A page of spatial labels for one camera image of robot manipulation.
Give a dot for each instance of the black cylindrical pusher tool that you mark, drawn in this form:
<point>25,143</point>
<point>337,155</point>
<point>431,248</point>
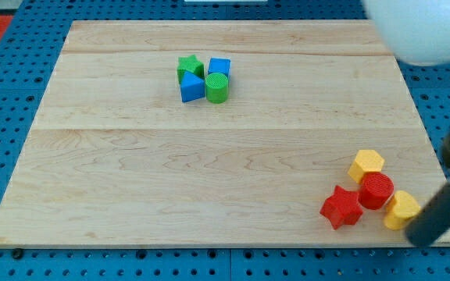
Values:
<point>432,221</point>

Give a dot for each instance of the yellow heart block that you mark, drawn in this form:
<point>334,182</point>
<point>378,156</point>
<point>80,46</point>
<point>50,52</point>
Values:
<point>400,210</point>

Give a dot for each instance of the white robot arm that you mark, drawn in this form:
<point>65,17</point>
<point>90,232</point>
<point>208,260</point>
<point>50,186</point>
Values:
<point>418,33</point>

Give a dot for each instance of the wooden board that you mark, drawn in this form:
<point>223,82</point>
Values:
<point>114,159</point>

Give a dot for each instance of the red cylinder block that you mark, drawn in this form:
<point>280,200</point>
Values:
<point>375,190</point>

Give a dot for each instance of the yellow hexagon block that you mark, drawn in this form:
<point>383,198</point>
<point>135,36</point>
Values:
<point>365,161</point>

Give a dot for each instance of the red star block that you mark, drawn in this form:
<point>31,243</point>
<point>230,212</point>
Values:
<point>342,207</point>

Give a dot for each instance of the green cylinder block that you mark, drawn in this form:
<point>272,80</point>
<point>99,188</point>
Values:
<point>216,88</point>

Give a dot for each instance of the blue cube block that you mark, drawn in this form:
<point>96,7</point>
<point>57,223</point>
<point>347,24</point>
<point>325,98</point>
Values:
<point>219,65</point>

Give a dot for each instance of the blue triangle block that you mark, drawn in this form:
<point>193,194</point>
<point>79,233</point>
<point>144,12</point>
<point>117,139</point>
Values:
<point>192,87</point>

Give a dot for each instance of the green star block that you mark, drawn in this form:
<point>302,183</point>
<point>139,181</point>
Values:
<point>189,64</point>

